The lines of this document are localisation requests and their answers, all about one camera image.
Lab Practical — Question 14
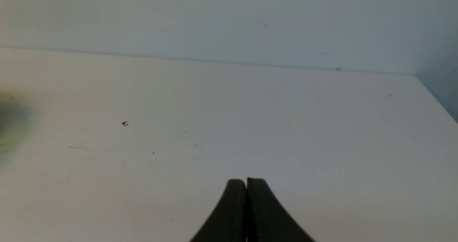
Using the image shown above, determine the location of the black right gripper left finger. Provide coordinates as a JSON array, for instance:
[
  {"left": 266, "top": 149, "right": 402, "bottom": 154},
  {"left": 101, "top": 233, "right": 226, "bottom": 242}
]
[{"left": 190, "top": 179, "right": 247, "bottom": 242}]

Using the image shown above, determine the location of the green leaf-shaped plate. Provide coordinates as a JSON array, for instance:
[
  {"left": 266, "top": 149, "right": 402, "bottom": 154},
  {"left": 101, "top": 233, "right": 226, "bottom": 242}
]
[{"left": 0, "top": 91, "right": 34, "bottom": 165}]

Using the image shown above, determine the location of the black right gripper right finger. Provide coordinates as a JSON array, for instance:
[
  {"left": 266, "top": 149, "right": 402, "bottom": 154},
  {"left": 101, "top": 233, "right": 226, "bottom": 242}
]
[{"left": 247, "top": 178, "right": 314, "bottom": 242}]

